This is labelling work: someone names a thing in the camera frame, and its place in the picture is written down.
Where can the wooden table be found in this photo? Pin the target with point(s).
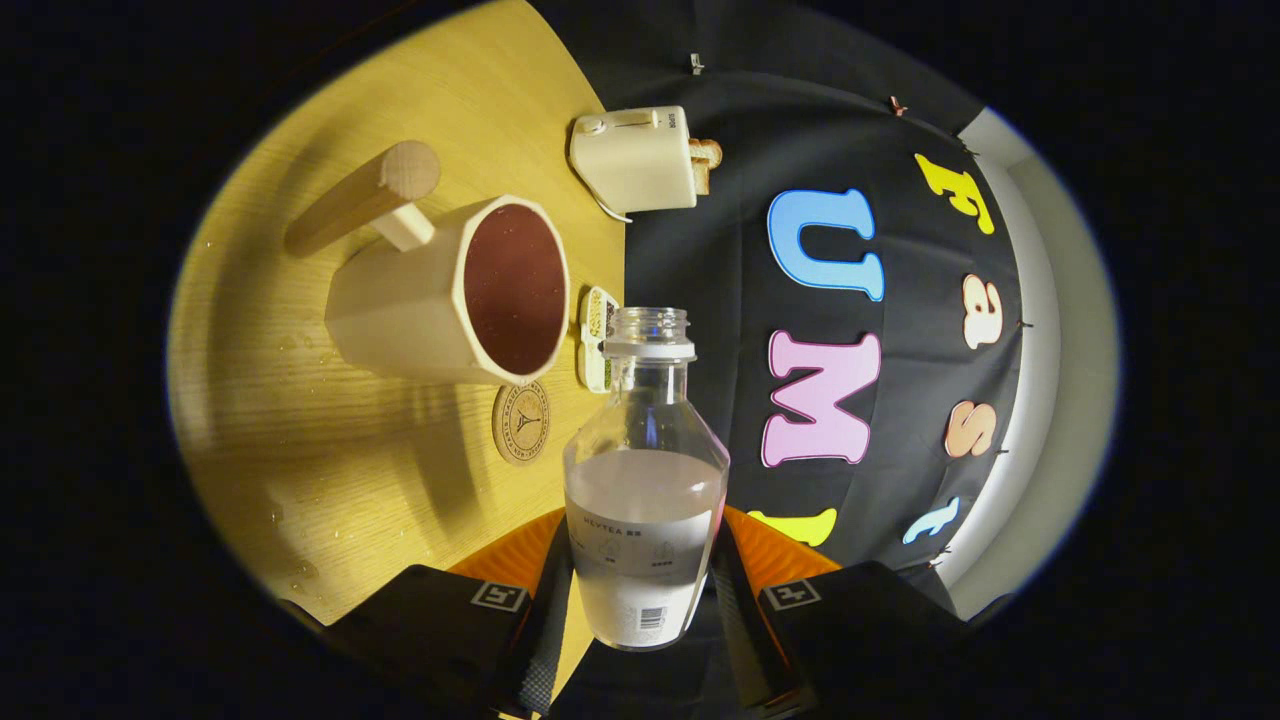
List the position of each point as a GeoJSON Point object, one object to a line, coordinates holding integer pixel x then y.
{"type": "Point", "coordinates": [300, 450]}

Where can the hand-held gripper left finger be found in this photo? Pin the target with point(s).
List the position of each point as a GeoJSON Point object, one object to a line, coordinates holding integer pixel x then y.
{"type": "Point", "coordinates": [535, 650]}

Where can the round wooden coaster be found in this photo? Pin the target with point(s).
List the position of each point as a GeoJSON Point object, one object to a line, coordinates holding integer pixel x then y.
{"type": "Point", "coordinates": [520, 422]}

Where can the black backdrop cloth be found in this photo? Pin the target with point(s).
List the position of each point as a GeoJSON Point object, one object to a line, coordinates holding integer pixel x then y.
{"type": "Point", "coordinates": [700, 280]}

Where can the clear plastic juice bottle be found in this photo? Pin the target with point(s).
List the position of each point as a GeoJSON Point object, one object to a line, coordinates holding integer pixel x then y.
{"type": "Point", "coordinates": [645, 540]}

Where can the cream toaster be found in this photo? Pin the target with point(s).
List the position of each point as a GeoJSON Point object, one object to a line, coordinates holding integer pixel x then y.
{"type": "Point", "coordinates": [635, 160]}

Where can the white divided condiment dish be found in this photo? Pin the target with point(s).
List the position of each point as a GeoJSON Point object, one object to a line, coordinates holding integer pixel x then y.
{"type": "Point", "coordinates": [597, 340]}

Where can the toasted bread slice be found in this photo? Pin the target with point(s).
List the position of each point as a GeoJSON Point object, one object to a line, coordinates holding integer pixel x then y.
{"type": "Point", "coordinates": [706, 152]}
{"type": "Point", "coordinates": [701, 179]}

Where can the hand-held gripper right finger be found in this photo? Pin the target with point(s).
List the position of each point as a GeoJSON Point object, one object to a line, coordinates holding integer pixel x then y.
{"type": "Point", "coordinates": [745, 640]}

